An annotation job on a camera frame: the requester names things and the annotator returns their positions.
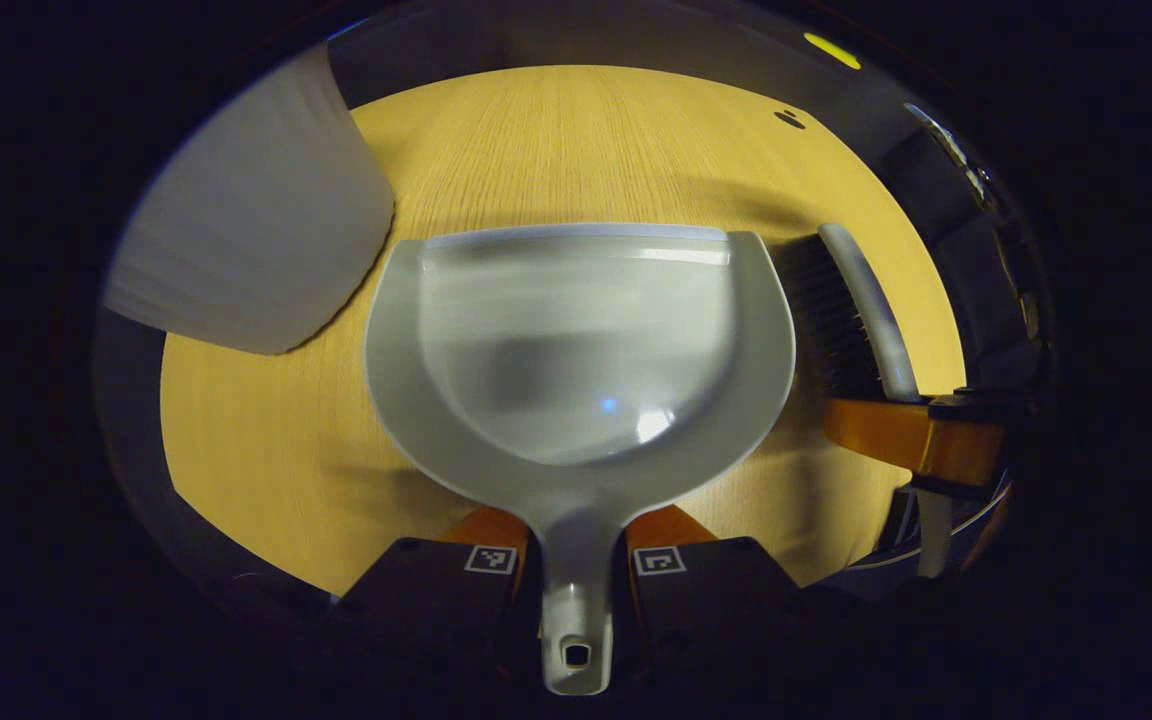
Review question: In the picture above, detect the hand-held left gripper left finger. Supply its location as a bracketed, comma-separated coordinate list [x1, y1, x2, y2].
[333, 505, 538, 682]

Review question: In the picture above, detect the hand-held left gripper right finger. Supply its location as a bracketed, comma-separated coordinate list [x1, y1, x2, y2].
[625, 505, 808, 682]

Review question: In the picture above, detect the small grey broom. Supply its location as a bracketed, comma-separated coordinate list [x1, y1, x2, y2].
[775, 221, 953, 580]

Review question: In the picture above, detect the grey translucent dustpan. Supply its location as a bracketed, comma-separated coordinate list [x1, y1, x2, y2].
[363, 221, 798, 697]

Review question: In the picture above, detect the white plastic garbage bin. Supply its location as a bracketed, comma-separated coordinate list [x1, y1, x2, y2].
[103, 44, 398, 357]

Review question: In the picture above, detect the silver clamp device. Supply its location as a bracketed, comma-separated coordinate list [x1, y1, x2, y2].
[903, 101, 998, 212]

